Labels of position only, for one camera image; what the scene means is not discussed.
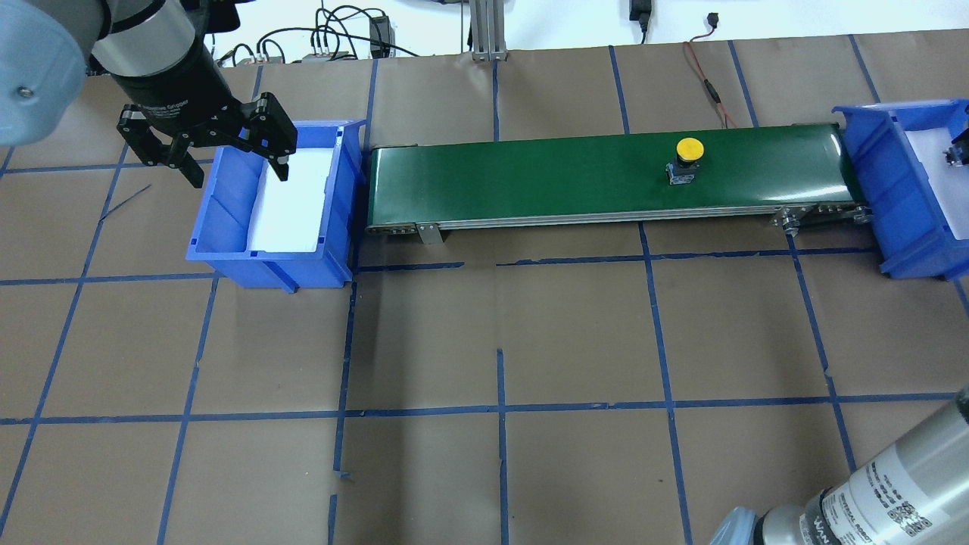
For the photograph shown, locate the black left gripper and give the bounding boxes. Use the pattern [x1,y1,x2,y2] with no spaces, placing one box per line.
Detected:
[117,36,298,188]

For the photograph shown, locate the yellow push button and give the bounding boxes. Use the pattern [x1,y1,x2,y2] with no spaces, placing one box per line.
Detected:
[665,137,705,185]

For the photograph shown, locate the red push button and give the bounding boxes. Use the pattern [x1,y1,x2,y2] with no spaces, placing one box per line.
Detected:
[944,129,969,167]

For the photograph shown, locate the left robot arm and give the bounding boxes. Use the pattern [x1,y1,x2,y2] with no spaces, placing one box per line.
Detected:
[1,1,298,188]

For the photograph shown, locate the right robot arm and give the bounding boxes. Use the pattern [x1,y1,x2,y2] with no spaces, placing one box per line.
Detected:
[712,390,968,544]

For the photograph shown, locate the blue bin left side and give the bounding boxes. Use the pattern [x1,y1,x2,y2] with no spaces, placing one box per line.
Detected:
[185,120,366,293]

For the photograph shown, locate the white foam pad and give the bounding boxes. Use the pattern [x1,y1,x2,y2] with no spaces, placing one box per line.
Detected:
[246,148,335,253]

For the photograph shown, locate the black power adapter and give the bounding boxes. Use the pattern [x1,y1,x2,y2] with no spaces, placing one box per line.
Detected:
[629,0,654,25]

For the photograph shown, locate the green conveyor belt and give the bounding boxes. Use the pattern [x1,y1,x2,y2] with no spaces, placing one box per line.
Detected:
[366,124,872,244]

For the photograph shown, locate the white foam pad right bin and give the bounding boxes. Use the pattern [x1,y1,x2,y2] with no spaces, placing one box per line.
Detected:
[906,127,968,239]

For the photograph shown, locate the aluminium frame post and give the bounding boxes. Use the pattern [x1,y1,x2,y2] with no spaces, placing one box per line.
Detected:
[469,0,508,62]

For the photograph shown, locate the red wires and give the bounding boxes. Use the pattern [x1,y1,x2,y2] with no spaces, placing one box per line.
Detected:
[681,11,739,129]

